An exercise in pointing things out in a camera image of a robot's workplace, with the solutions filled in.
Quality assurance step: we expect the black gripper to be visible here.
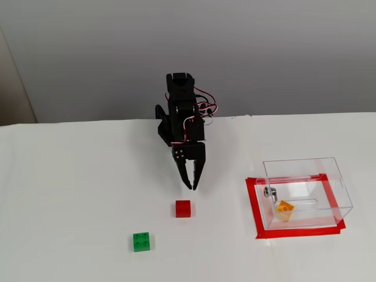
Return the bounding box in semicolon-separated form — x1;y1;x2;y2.
172;115;207;192

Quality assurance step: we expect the yellow lego brick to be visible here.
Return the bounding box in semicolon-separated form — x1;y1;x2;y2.
275;199;297;223

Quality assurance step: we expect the red lego brick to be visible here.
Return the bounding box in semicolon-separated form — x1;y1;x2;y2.
175;200;196;219

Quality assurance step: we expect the green lego brick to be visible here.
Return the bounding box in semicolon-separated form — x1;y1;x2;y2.
132;231;156;253

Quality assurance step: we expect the transparent plastic box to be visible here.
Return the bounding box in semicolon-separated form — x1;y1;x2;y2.
254;157;353;231

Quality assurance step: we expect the silver cam lock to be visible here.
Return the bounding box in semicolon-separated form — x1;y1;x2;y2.
263;186;279;203

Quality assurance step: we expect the red white gripper servo cable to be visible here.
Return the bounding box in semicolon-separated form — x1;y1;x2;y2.
170;115;196;146

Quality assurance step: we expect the looping red white arm cable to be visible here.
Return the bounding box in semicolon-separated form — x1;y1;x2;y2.
193;87;220;126

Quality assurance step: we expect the red tape frame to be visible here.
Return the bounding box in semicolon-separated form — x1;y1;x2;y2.
245;173;347;240

